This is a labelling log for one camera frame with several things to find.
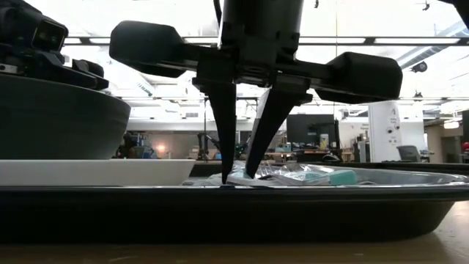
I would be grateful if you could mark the white plate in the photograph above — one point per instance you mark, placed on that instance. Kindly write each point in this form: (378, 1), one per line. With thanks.
(91, 172)

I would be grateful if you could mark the white pillar cabinet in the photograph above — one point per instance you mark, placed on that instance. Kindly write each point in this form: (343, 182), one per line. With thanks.
(384, 139)

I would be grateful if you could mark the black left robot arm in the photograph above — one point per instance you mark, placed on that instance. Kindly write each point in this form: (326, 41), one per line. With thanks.
(14, 18)

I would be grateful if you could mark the black bowl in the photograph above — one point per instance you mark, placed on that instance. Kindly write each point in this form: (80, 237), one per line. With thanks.
(55, 121)

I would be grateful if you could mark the black plastic tray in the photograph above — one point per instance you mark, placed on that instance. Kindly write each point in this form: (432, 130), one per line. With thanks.
(234, 216)

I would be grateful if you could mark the grey cloth napkin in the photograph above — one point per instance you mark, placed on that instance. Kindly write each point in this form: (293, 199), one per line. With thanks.
(209, 180)

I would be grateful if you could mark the black aluminium rig frame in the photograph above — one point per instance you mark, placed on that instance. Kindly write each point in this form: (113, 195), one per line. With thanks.
(369, 40)

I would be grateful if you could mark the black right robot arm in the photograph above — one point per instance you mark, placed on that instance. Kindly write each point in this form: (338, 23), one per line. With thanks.
(262, 11)

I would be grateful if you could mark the black ceiling spot lamp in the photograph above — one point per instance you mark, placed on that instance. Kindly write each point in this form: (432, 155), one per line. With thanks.
(419, 67)

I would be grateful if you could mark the black monitor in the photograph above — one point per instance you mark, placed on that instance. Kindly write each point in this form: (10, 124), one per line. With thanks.
(308, 128)

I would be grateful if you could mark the grey office chair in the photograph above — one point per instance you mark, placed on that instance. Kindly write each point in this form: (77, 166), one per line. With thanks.
(408, 154)

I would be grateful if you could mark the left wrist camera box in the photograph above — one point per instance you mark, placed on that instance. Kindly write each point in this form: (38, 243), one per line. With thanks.
(49, 34)

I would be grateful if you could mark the person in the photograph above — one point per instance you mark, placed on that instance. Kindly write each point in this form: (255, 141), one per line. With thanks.
(466, 146)

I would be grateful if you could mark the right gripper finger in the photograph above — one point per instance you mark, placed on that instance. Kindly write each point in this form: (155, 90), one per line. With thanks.
(224, 121)
(271, 121)

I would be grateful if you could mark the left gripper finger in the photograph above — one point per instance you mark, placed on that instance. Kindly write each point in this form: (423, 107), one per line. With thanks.
(97, 82)
(89, 66)

